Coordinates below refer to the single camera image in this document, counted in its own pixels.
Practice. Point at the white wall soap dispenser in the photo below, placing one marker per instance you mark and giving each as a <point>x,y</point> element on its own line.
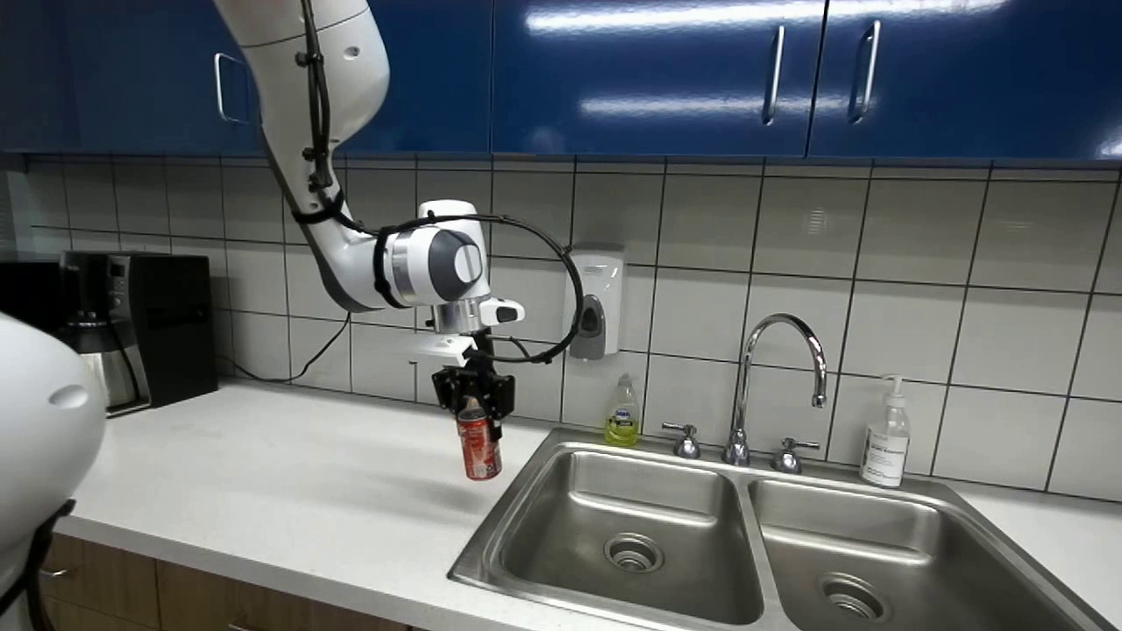
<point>597,274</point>

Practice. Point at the wooden base cabinet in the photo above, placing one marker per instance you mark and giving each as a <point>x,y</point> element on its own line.
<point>231,600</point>

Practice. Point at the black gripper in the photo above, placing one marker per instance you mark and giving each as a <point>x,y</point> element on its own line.
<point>474,377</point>

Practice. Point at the chrome gooseneck faucet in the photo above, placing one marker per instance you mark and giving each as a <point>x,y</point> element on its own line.
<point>739,397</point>

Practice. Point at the dark countertop appliance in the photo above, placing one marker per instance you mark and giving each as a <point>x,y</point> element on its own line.
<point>30,293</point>

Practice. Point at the black box appliance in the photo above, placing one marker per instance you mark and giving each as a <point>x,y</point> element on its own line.
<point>169,328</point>

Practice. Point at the white pump soap bottle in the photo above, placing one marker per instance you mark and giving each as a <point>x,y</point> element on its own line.
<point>884,451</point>

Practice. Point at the stainless steel double sink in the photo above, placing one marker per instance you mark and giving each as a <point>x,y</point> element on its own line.
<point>677,492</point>

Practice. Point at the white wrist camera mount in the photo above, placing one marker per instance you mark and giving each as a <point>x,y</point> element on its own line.
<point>440,344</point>

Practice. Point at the red coca-cola can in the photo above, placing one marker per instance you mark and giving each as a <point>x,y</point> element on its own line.
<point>476,455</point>

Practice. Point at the blue glossy cabinet door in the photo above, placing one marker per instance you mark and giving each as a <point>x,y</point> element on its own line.
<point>652,72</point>
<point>994,83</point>
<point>443,72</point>
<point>106,72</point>

